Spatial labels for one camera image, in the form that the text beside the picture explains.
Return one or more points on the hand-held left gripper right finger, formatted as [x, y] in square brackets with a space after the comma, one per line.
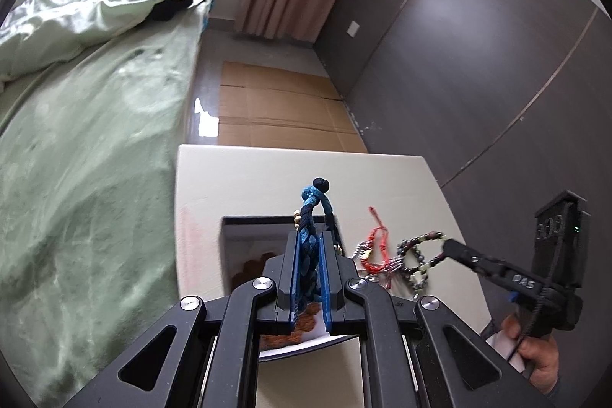
[326, 274]

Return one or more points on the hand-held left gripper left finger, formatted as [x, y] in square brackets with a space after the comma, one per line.
[291, 264]

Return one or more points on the bed with green sheet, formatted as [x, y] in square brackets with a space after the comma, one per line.
[95, 140]

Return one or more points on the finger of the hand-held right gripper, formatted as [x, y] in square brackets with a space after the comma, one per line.
[483, 265]

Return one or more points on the light green quilt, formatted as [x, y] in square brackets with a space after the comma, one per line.
[86, 1]

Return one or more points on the person's right hand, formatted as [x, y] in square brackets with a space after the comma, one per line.
[542, 362]

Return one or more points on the white wall socket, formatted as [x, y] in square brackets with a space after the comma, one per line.
[353, 28]

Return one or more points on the black jewelry box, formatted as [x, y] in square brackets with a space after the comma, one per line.
[229, 245]

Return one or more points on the flattened cardboard sheet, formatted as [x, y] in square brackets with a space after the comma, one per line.
[282, 107]

